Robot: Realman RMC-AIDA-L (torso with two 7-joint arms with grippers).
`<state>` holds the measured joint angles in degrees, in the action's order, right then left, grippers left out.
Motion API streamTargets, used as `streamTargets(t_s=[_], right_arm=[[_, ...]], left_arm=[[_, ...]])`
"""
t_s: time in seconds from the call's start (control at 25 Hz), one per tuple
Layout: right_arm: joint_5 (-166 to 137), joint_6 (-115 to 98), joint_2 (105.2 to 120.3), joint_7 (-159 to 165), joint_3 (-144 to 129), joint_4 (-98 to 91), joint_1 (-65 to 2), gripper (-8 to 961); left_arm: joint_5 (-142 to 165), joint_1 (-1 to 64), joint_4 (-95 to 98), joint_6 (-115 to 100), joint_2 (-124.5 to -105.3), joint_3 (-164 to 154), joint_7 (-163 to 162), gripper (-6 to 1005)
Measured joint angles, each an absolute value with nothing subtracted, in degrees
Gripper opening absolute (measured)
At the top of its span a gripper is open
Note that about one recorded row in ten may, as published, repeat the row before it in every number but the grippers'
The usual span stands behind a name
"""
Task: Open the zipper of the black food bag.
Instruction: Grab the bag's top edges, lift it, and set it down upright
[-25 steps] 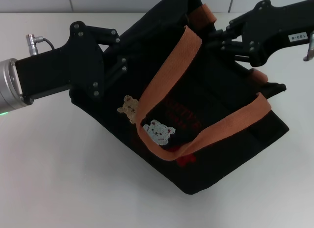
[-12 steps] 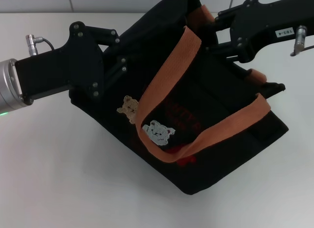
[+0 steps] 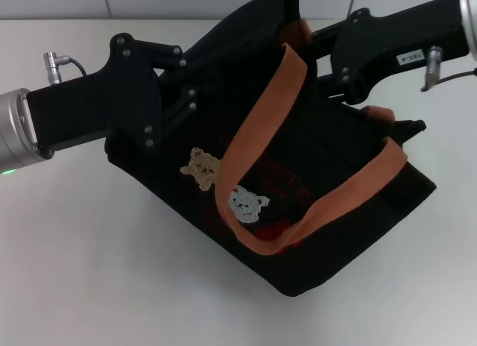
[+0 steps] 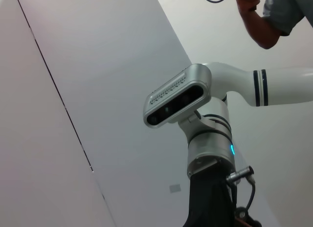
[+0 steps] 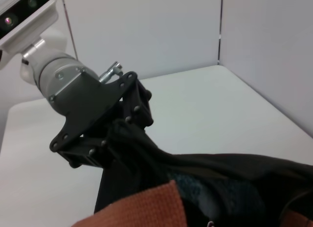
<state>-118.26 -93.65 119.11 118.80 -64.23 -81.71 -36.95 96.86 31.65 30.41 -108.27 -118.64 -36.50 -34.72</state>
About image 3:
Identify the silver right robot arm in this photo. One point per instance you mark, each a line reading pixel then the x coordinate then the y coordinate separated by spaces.
pixel 469 21

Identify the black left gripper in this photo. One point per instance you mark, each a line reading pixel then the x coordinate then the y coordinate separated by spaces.
pixel 104 103

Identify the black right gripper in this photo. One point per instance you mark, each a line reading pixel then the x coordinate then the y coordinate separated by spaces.
pixel 391 36

